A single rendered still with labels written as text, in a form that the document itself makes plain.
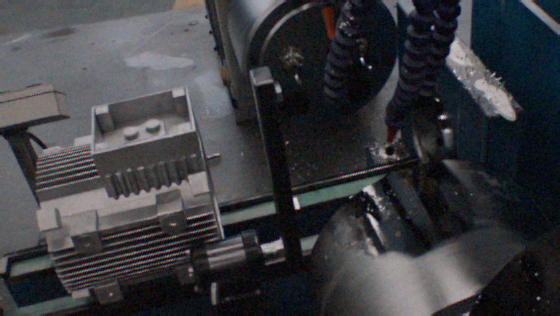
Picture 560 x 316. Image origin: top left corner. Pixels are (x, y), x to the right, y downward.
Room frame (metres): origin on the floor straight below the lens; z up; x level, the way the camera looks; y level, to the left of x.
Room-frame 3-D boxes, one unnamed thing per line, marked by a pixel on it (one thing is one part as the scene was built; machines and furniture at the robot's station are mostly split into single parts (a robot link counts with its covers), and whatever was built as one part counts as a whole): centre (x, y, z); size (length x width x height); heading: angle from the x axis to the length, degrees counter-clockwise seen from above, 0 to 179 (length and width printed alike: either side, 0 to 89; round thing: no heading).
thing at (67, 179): (0.69, 0.19, 1.01); 0.20 x 0.19 x 0.19; 95
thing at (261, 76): (0.57, 0.01, 1.12); 0.04 x 0.03 x 0.26; 95
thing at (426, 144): (0.73, -0.20, 1.01); 0.15 x 0.02 x 0.15; 5
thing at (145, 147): (0.69, 0.15, 1.11); 0.12 x 0.11 x 0.07; 95
